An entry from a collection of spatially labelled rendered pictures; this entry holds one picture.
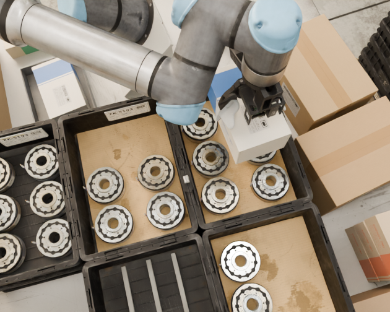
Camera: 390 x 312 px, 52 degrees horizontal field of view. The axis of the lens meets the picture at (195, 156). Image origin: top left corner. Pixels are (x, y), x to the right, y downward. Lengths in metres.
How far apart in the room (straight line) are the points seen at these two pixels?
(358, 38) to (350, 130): 1.31
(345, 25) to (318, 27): 1.15
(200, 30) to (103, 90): 0.84
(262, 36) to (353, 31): 1.93
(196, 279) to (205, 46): 0.66
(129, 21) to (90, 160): 0.41
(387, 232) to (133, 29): 0.88
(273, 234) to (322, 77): 0.49
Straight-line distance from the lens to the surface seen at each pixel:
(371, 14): 2.60
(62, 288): 1.30
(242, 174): 1.15
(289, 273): 1.13
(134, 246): 1.02
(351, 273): 1.31
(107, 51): 0.69
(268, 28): 0.58
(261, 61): 0.64
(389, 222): 1.12
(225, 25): 0.62
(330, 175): 1.16
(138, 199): 1.14
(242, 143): 0.85
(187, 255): 1.11
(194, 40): 0.63
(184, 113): 0.66
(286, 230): 1.13
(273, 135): 0.87
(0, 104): 1.45
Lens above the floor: 1.93
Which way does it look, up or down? 72 degrees down
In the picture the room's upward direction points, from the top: 4 degrees counter-clockwise
